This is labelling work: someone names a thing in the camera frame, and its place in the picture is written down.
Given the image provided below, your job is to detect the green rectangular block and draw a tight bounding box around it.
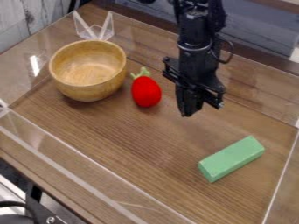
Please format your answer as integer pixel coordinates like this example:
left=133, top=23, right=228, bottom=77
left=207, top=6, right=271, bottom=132
left=197, top=136, right=265, bottom=183

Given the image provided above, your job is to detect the clear acrylic corner bracket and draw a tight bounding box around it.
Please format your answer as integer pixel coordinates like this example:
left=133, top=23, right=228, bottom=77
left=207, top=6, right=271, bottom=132
left=72, top=11, right=114, bottom=41

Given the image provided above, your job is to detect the black cable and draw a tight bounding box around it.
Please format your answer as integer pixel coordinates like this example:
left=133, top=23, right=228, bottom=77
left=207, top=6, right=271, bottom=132
left=0, top=199, right=38, bottom=224

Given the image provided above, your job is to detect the wooden bowl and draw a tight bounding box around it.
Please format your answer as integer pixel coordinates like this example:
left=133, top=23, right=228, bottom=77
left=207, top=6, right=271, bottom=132
left=49, top=40, right=126, bottom=102

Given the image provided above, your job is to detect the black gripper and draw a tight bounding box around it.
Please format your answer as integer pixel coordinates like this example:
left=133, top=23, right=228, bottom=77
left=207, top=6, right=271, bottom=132
left=163, top=43, right=225, bottom=117

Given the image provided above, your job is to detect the red plush strawberry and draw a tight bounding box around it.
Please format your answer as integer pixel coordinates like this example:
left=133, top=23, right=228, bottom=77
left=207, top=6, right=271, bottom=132
left=131, top=67, right=163, bottom=108

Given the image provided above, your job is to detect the clear acrylic tray wall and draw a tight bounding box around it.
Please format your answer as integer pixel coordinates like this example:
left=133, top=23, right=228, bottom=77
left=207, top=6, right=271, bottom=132
left=0, top=100, right=195, bottom=224

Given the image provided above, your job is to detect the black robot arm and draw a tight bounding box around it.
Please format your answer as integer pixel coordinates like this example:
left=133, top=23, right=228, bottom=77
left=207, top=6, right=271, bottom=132
left=163, top=0, right=233, bottom=117

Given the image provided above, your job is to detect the black table leg bracket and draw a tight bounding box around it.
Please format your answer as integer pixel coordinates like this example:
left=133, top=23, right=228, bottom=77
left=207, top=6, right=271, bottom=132
left=25, top=183, right=84, bottom=224

